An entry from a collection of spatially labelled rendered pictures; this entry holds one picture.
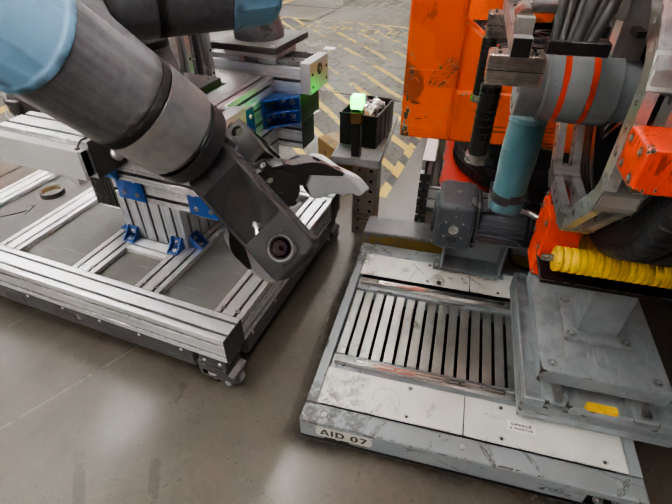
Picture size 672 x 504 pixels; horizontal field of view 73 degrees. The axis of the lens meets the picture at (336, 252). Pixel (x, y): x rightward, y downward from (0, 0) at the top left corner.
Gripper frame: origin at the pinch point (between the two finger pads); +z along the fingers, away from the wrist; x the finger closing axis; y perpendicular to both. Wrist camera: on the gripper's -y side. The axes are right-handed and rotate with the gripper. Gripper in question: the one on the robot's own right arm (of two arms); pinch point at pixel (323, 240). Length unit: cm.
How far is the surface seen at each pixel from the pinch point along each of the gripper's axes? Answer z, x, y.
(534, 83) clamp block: 27.4, -38.7, 13.4
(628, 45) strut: 41, -59, 14
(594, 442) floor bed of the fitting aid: 99, -3, -29
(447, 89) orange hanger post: 72, -45, 63
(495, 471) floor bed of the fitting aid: 85, 18, -22
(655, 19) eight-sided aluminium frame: 26, -54, 6
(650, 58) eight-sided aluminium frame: 25, -49, 1
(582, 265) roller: 67, -29, -3
